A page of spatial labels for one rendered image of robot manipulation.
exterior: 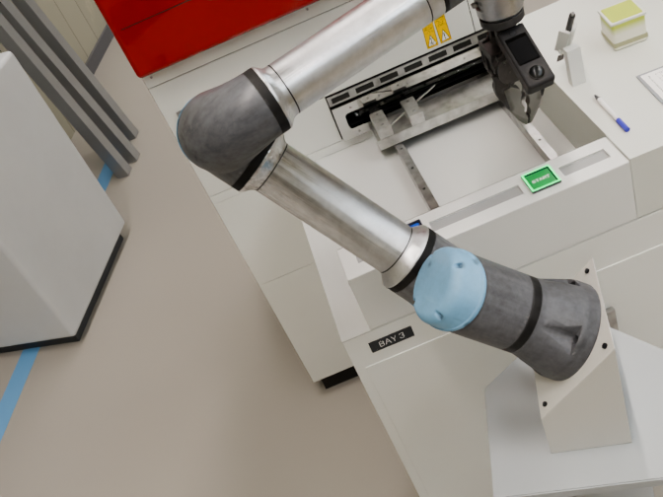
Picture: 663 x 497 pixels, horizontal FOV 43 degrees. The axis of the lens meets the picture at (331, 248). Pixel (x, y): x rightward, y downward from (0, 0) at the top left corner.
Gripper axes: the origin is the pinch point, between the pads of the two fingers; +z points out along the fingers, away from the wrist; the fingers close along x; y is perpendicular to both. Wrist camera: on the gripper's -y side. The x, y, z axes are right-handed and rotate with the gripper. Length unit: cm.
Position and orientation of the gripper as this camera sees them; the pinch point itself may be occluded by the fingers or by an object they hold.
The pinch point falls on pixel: (528, 118)
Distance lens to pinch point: 149.6
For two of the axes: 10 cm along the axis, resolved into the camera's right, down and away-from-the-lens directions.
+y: -2.1, -5.9, 7.8
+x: -9.2, 3.9, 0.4
